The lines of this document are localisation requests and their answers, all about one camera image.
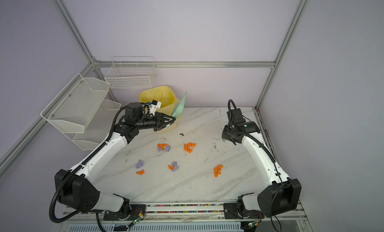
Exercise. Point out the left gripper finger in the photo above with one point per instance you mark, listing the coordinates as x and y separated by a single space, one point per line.
164 128
161 117

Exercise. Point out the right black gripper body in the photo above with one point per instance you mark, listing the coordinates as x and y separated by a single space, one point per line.
226 132

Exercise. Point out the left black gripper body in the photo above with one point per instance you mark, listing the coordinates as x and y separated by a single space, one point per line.
147 122

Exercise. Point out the green plastic dustpan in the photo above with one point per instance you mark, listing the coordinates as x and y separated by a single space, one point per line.
180 107

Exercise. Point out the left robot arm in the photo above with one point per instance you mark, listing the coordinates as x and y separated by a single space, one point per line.
75 190

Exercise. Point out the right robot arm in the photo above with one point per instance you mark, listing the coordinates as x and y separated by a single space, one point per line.
281 193

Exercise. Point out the orange purple scraps left-centre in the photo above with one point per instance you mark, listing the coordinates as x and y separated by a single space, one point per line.
163 148

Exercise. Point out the orange scraps centre pile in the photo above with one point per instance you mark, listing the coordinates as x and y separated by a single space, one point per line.
189 147

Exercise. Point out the purple orange scraps lower centre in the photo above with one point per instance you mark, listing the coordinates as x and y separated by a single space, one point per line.
173 166

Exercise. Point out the orange scraps lower right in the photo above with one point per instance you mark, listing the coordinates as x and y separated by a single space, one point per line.
217 170

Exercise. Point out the lower white mesh shelf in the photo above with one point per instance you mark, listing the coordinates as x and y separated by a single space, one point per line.
99 126

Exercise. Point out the white mesh shelf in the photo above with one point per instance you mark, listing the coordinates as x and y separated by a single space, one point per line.
72 110
99 126

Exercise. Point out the orange scrap far left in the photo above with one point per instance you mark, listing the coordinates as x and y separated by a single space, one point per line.
140 172

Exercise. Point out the upper white mesh shelf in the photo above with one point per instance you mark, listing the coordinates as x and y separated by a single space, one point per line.
72 110

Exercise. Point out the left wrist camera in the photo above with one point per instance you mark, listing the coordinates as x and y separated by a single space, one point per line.
151 107

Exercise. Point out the white wire basket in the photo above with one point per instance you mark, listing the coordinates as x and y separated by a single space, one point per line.
131 72

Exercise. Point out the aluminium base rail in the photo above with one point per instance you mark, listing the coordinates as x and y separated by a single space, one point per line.
188 217

